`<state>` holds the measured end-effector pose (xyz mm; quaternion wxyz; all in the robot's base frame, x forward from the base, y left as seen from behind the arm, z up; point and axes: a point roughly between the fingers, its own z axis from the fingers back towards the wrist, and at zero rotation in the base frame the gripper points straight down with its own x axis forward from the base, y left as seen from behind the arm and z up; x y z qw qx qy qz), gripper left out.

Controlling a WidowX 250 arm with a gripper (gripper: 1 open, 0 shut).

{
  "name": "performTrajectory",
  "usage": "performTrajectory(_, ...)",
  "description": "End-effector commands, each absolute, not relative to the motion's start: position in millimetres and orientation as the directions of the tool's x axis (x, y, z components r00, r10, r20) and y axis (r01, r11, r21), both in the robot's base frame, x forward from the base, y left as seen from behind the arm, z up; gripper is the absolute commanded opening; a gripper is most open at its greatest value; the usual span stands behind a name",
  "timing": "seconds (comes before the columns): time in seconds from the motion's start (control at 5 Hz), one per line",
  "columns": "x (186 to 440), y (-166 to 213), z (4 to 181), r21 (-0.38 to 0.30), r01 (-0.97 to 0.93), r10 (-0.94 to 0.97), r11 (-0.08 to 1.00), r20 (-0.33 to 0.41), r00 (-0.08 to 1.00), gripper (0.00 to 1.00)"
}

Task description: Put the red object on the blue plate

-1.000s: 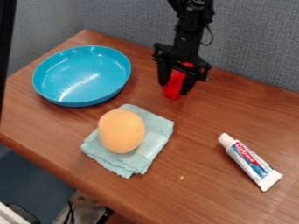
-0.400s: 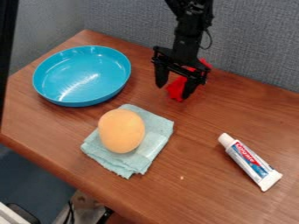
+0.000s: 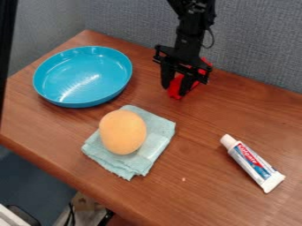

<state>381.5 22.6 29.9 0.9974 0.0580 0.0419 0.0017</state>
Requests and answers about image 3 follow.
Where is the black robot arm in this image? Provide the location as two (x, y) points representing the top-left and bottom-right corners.
(154, 0), (217, 100)

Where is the white toothpaste tube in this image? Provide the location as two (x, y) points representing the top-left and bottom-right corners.
(221, 134), (287, 193)

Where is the orange mango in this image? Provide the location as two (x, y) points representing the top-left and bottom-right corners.
(99, 109), (146, 155)

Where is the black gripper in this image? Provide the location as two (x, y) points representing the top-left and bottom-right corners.
(154, 29), (213, 96)

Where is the red block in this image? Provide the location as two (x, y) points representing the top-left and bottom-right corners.
(168, 57), (213, 100)

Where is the tan table leg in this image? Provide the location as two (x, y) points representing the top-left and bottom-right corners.
(53, 192), (114, 226)

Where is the blue plate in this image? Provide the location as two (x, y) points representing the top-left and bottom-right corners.
(33, 46), (133, 109)

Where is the light blue folded cloth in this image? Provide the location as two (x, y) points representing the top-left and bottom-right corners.
(82, 105), (177, 181)

